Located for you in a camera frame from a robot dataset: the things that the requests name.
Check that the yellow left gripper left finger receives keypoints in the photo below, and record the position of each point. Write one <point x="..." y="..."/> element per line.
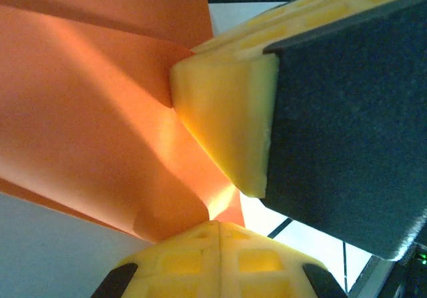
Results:
<point x="173" y="268"/>

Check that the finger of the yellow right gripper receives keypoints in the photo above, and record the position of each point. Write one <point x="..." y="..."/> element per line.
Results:
<point x="333" y="128"/>

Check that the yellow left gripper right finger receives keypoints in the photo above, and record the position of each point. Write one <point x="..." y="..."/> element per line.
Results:
<point x="267" y="268"/>

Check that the orange paper sheet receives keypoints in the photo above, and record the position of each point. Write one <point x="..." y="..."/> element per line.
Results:
<point x="83" y="111"/>

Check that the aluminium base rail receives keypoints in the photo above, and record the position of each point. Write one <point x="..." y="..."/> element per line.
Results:
<point x="370" y="281"/>

